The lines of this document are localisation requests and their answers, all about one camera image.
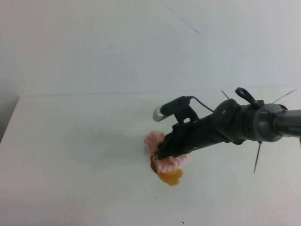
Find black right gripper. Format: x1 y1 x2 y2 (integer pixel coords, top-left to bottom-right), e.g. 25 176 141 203
155 99 250 160

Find pink white striped rag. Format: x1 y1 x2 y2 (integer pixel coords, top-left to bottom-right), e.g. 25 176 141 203
144 131 188 176

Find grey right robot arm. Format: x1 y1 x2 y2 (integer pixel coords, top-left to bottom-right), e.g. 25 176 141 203
153 97 301 160

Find brown coffee stain puddle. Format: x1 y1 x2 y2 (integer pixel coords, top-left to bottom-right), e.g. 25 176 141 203
150 162 183 186

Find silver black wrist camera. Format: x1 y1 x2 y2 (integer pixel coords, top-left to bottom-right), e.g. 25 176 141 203
152 96 199 125

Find thin black camera cable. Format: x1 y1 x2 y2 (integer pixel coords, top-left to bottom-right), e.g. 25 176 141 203
188 95 215 113

